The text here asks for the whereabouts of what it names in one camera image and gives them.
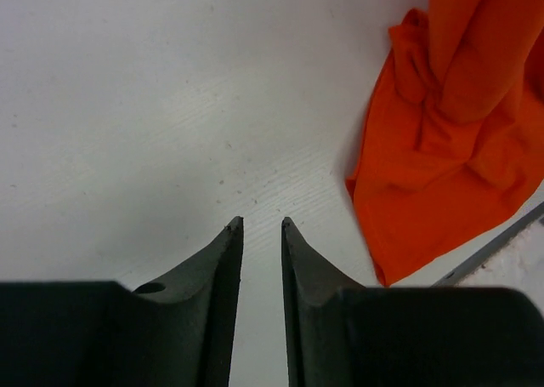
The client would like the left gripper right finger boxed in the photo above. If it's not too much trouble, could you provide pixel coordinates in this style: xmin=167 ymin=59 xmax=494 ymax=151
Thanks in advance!
xmin=281 ymin=219 xmax=543 ymax=386

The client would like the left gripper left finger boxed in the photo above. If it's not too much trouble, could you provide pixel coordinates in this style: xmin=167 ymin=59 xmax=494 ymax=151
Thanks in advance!
xmin=1 ymin=217 xmax=244 ymax=386

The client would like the orange t shirt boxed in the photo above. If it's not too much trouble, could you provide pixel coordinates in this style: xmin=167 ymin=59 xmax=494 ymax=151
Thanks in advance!
xmin=346 ymin=0 xmax=543 ymax=286

